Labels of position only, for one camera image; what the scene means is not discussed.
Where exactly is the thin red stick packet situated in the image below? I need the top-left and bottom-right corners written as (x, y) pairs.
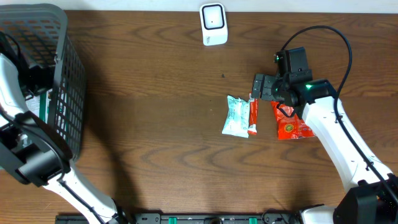
top-left (248, 93), bottom-right (258, 135)

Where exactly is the pale mint wipes packet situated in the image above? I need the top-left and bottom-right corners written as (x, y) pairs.
top-left (222, 95), bottom-right (250, 138)

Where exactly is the orange-red snack bag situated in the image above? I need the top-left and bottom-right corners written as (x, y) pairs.
top-left (271, 101), bottom-right (315, 140)

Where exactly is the green white packet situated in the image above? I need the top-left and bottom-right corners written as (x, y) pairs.
top-left (26, 90), bottom-right (68, 131)

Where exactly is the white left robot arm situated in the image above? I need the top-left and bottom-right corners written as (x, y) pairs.
top-left (1, 33), bottom-right (129, 223)

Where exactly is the white barcode scanner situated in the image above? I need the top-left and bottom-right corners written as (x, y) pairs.
top-left (199, 2), bottom-right (228, 46)

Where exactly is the grey mesh plastic basket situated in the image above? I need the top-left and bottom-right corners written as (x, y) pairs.
top-left (1, 4), bottom-right (86, 161)

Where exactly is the black mounting rail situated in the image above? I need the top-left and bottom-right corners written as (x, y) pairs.
top-left (55, 213), bottom-right (302, 224)

